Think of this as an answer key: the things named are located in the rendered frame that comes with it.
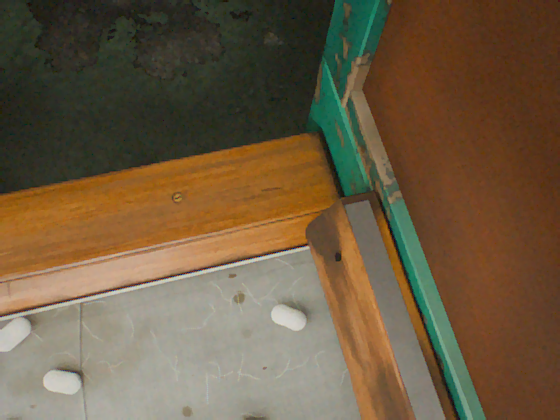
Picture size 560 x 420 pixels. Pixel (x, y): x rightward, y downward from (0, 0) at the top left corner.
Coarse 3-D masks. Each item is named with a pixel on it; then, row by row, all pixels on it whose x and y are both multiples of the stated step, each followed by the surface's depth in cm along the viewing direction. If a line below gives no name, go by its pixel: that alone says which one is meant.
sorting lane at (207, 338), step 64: (0, 320) 59; (64, 320) 59; (128, 320) 60; (192, 320) 60; (256, 320) 61; (320, 320) 61; (0, 384) 57; (128, 384) 57; (192, 384) 58; (256, 384) 58; (320, 384) 59
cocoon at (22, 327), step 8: (16, 320) 57; (24, 320) 57; (8, 328) 57; (16, 328) 57; (24, 328) 57; (0, 336) 56; (8, 336) 56; (16, 336) 57; (24, 336) 57; (0, 344) 56; (8, 344) 56; (16, 344) 57
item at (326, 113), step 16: (320, 64) 63; (320, 80) 64; (320, 96) 66; (336, 96) 60; (320, 112) 67; (336, 112) 61; (320, 128) 68; (336, 128) 62; (336, 144) 64; (352, 144) 58; (336, 160) 65; (352, 160) 59; (336, 176) 66; (352, 176) 60; (352, 192) 62
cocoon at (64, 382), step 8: (48, 376) 56; (56, 376) 56; (64, 376) 56; (72, 376) 56; (48, 384) 55; (56, 384) 55; (64, 384) 55; (72, 384) 55; (80, 384) 56; (64, 392) 56; (72, 392) 56
